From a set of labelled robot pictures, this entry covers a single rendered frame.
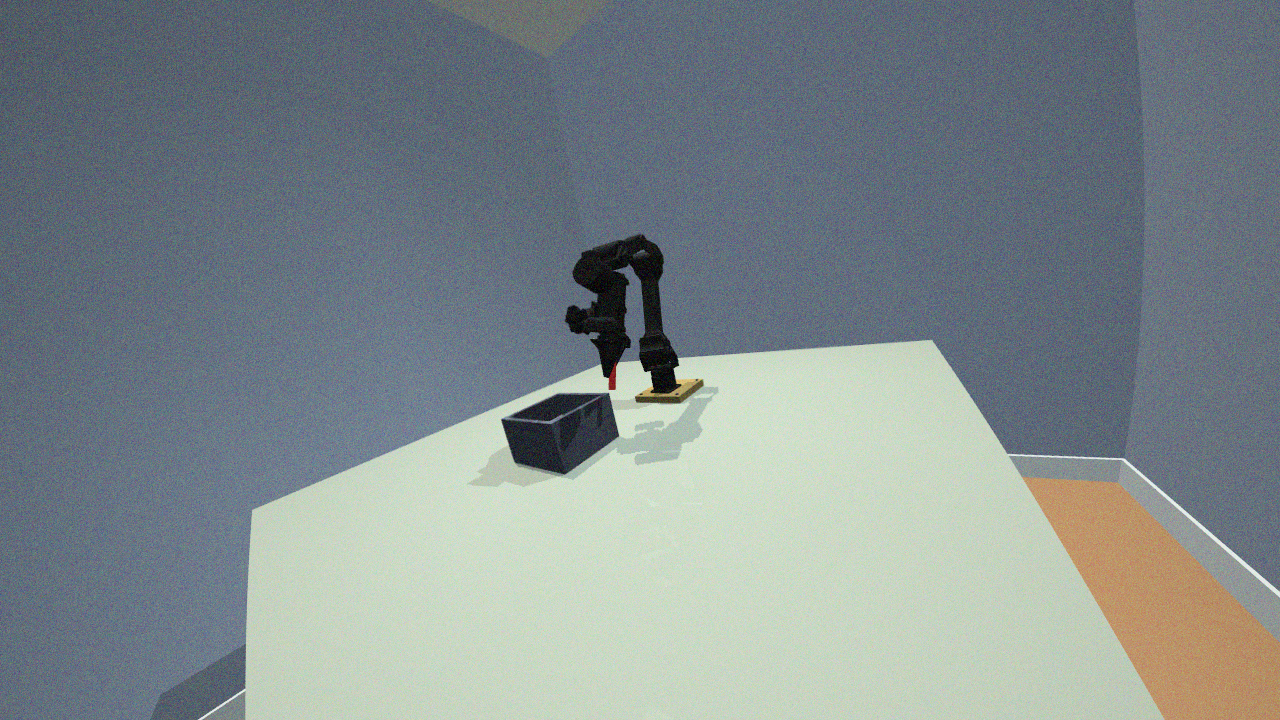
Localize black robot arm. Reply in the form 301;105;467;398
564;234;681;395

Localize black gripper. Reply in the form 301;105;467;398
582;296;631;378

